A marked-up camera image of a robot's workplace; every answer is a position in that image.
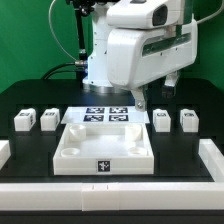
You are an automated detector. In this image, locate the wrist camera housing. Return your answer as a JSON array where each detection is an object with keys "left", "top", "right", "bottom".
[{"left": 106, "top": 0, "right": 168, "bottom": 29}]

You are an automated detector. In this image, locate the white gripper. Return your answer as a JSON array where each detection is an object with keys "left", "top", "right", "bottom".
[{"left": 107, "top": 22, "right": 198, "bottom": 111}]

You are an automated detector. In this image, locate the white sheet with markers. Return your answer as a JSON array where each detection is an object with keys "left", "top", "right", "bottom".
[{"left": 61, "top": 106, "right": 149, "bottom": 124}]

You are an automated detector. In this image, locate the black cable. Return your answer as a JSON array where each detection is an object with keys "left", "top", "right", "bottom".
[{"left": 41, "top": 62, "right": 88, "bottom": 80}]

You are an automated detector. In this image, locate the black camera pole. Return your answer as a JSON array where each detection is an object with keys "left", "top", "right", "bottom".
[{"left": 65, "top": 0, "right": 98, "bottom": 80}]

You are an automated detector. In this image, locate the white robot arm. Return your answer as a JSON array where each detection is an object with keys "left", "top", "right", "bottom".
[{"left": 83, "top": 0, "right": 203, "bottom": 111}]

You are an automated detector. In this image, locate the white left wall piece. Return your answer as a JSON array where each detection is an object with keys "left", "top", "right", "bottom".
[{"left": 0, "top": 140, "right": 11, "bottom": 170}]

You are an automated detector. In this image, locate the white square tabletop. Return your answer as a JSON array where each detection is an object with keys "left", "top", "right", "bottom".
[{"left": 53, "top": 123, "right": 154, "bottom": 175}]

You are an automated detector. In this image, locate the white front wall fence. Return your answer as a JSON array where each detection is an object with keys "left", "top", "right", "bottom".
[{"left": 0, "top": 182, "right": 224, "bottom": 211}]

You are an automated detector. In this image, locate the white wall piece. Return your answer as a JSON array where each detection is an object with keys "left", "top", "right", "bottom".
[
  {"left": 0, "top": 140, "right": 11, "bottom": 170},
  {"left": 198, "top": 139, "right": 224, "bottom": 183}
]

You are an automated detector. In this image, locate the white right wall piece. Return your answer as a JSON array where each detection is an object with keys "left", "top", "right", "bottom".
[{"left": 198, "top": 139, "right": 224, "bottom": 183}]

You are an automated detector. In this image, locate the grey cable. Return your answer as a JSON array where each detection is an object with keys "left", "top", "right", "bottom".
[{"left": 48, "top": 0, "right": 78, "bottom": 63}]

